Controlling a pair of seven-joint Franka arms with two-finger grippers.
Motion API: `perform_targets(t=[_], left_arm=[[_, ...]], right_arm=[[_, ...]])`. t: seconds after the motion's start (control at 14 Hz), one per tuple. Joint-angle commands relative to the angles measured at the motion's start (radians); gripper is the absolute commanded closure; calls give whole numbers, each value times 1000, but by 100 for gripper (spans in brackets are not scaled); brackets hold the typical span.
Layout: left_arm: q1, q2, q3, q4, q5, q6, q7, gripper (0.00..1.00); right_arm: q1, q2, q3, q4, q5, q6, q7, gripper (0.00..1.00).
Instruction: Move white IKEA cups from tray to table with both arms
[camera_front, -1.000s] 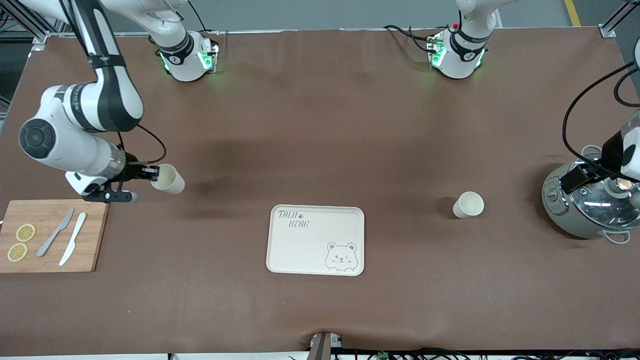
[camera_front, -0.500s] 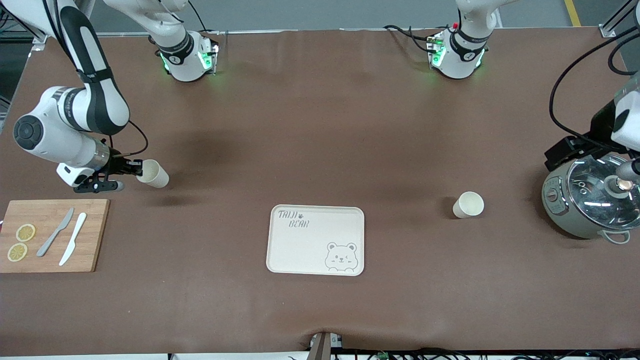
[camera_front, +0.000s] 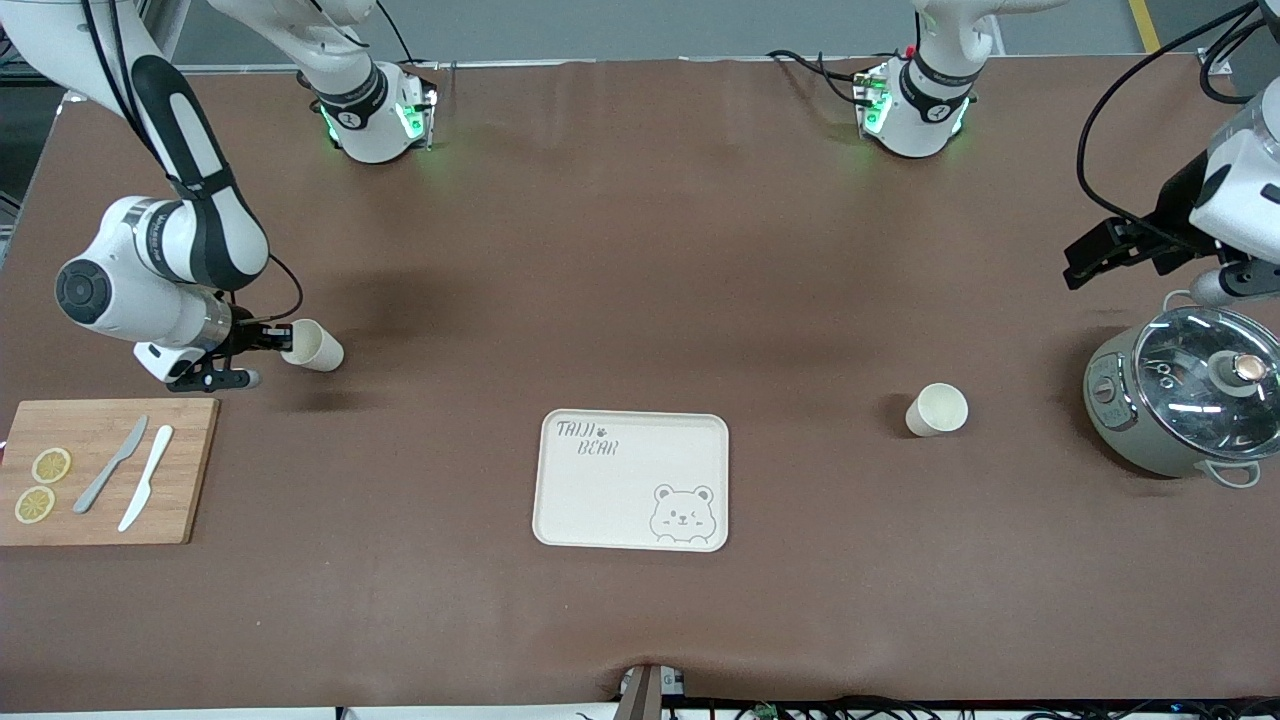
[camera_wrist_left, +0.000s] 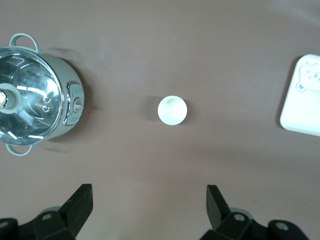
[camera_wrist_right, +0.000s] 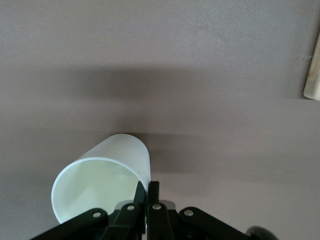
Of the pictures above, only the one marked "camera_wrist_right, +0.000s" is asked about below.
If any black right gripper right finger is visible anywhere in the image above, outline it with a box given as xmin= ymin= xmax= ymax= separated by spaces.
xmin=147 ymin=181 xmax=251 ymax=240

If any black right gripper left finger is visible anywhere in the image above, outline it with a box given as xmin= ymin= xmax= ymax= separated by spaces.
xmin=29 ymin=181 xmax=147 ymax=240

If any white plastic cup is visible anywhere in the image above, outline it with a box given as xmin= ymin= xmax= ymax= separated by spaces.
xmin=50 ymin=133 xmax=152 ymax=224

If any brown table cover sheet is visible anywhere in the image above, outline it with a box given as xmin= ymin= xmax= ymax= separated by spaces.
xmin=0 ymin=0 xmax=320 ymax=240

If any bamboo cutting board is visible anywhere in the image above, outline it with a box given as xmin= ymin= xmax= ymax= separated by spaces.
xmin=303 ymin=32 xmax=320 ymax=101

